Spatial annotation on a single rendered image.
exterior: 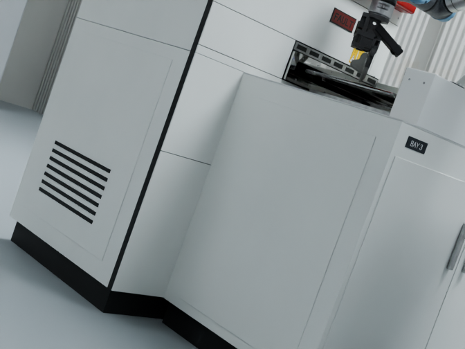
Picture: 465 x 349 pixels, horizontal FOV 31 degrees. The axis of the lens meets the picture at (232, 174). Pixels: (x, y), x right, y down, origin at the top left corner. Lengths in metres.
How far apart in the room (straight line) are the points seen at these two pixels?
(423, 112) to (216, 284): 0.78
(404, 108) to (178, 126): 0.66
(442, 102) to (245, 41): 0.65
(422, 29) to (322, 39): 2.70
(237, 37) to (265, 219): 0.56
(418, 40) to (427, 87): 3.23
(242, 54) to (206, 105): 0.19
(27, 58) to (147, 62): 6.23
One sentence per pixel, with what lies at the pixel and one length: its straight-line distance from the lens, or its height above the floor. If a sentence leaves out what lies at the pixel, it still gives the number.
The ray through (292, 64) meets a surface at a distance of 2.66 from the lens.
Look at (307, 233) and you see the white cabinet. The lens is 2.23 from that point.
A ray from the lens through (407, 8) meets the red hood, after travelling 2.97.
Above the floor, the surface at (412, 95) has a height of 0.89.
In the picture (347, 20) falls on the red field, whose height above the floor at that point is 1.11.
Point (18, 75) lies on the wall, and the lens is 8.77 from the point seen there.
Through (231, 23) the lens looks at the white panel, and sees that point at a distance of 2.49.
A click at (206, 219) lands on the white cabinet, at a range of 2.52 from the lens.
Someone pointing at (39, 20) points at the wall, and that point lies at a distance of 8.77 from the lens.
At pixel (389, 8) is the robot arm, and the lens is 2.69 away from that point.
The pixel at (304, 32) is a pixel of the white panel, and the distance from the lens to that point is 2.69.
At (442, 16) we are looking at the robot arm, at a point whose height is 1.20.
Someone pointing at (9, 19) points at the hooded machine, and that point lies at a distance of 7.62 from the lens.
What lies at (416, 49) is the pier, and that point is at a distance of 5.39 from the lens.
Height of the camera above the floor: 0.70
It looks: 4 degrees down
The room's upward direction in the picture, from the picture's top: 20 degrees clockwise
